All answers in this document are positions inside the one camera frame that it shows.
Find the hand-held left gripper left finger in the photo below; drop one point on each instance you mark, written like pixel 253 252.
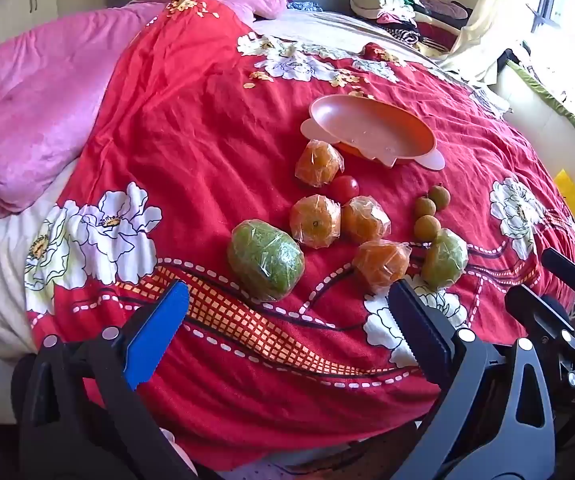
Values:
pixel 157 335

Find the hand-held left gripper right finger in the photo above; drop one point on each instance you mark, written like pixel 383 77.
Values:
pixel 417 320

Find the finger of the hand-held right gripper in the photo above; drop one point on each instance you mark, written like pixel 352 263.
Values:
pixel 537 312
pixel 572 272

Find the plastic orange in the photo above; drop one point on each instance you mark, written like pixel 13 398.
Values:
pixel 316 221
pixel 366 219
pixel 381 265
pixel 319 161

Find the small green citrus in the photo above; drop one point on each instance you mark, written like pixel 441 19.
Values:
pixel 445 259

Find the brown longan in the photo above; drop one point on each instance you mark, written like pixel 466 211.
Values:
pixel 439 195
pixel 425 206
pixel 427 227

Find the large green citrus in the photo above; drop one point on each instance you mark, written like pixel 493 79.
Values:
pixel 266 260

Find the red cherry tomato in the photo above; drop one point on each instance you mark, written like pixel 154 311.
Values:
pixel 345 187

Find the orange pink plastic bowl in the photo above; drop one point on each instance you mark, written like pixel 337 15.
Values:
pixel 367 125

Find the yellow box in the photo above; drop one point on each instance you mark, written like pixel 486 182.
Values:
pixel 570 190

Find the red floral blanket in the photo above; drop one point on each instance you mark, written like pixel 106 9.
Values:
pixel 192 160

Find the green trimmed beige cover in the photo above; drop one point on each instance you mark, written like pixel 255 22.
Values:
pixel 542 85

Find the white patterned cloth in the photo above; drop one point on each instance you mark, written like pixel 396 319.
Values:
pixel 490 100

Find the pink plush duvet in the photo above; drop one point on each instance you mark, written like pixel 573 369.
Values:
pixel 32 110

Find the cream curtain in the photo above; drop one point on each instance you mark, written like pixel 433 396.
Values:
pixel 497 10

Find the cream bed sheet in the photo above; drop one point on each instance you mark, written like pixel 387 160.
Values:
pixel 327 27

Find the pile of folded clothes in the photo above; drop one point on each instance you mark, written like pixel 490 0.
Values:
pixel 392 5

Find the blue floral cloth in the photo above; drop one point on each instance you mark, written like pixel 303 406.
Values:
pixel 305 6

